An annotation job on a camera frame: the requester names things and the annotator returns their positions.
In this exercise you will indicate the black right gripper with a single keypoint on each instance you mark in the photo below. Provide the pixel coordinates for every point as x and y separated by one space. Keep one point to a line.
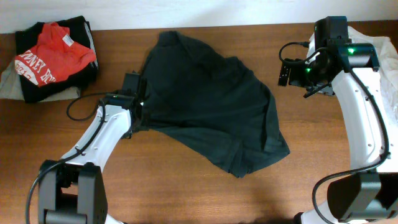
295 78

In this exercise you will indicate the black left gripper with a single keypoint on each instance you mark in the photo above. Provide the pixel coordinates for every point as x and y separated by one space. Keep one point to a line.
140 126

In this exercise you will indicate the dark green t-shirt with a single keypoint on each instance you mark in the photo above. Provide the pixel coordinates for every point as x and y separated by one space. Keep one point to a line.
213 104

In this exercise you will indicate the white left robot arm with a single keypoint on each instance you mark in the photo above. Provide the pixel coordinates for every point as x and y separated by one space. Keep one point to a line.
71 189

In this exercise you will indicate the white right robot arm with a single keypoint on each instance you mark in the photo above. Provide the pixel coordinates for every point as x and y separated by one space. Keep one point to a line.
367 192

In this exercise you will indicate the white crumpled garment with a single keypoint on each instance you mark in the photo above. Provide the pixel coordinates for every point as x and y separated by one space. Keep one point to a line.
387 55

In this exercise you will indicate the red printed t-shirt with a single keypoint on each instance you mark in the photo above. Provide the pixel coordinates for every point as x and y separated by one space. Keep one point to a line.
54 58

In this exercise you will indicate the black folded garment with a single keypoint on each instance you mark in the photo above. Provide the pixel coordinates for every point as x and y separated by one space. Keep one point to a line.
80 32

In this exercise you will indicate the grey folded garment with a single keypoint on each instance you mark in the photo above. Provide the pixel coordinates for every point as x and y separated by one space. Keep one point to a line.
11 87

